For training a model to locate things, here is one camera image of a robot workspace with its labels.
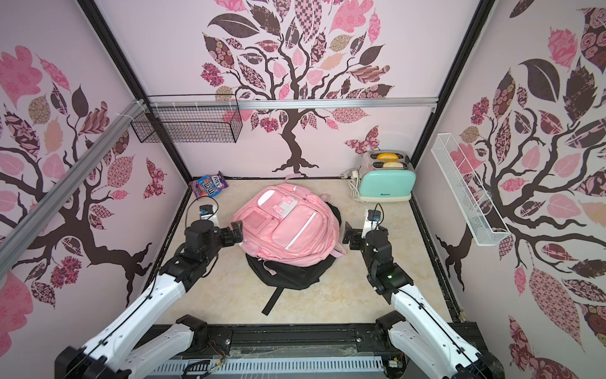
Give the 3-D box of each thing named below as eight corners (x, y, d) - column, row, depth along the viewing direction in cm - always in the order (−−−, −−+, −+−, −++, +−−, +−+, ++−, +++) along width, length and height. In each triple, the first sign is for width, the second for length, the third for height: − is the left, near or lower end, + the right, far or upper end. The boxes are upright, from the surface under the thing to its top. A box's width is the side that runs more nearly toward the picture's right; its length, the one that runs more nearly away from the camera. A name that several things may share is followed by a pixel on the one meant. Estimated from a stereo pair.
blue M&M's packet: (209, 199, 112) (208, 196, 111) (197, 182, 120) (195, 180, 118) (222, 191, 115) (221, 189, 114) (209, 176, 123) (208, 173, 121)
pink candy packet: (197, 200, 114) (195, 196, 112) (189, 187, 120) (187, 183, 117) (209, 194, 116) (207, 190, 114) (200, 182, 122) (198, 178, 120)
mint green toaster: (358, 204, 112) (365, 176, 98) (354, 179, 123) (359, 150, 109) (408, 204, 112) (422, 175, 98) (399, 179, 123) (411, 150, 109)
